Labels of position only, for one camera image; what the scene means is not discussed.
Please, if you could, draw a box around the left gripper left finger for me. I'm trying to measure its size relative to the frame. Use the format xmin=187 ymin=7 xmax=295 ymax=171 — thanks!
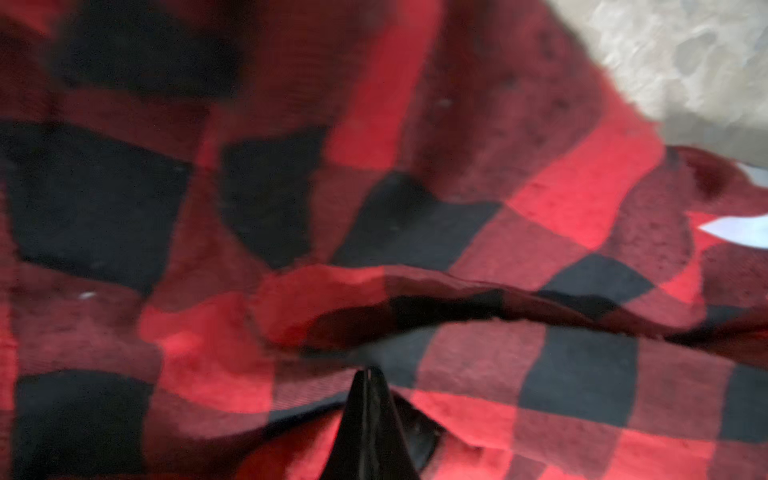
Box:
xmin=320 ymin=370 xmax=369 ymax=480

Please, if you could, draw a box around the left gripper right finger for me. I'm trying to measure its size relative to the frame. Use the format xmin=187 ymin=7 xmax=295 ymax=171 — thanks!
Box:
xmin=367 ymin=368 xmax=419 ymax=480

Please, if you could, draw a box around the red black plaid shirt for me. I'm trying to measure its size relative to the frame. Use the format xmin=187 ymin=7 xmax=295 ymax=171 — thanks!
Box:
xmin=1 ymin=1 xmax=767 ymax=479

